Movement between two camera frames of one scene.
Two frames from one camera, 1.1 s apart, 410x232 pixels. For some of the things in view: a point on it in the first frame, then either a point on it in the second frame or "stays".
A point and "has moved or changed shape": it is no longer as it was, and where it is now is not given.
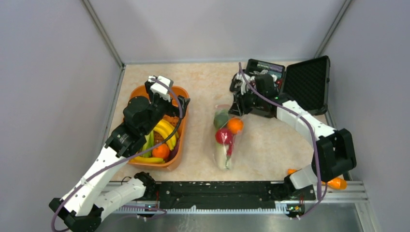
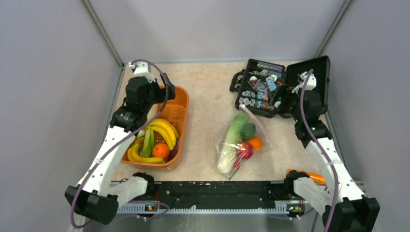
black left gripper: x=172 y=110 to x=164 y=94
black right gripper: x=241 y=102 to x=285 y=91
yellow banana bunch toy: x=166 y=128 stays
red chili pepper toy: x=229 y=150 to x=236 y=166
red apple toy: x=224 y=136 to x=245 y=151
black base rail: x=185 y=195 stays
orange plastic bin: x=141 y=91 stays
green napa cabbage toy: x=223 y=161 has moved or changed shape
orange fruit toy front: x=163 y=151 stays
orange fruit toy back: x=235 y=125 to x=256 y=142
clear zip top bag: x=226 y=126 to x=243 y=140
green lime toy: x=221 y=117 to x=248 y=131
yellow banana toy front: x=140 y=159 stays
